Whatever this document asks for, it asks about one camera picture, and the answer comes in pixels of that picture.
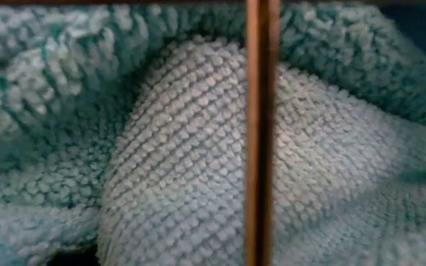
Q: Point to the teal plush microfiber towel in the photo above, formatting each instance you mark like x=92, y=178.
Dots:
x=50, y=111

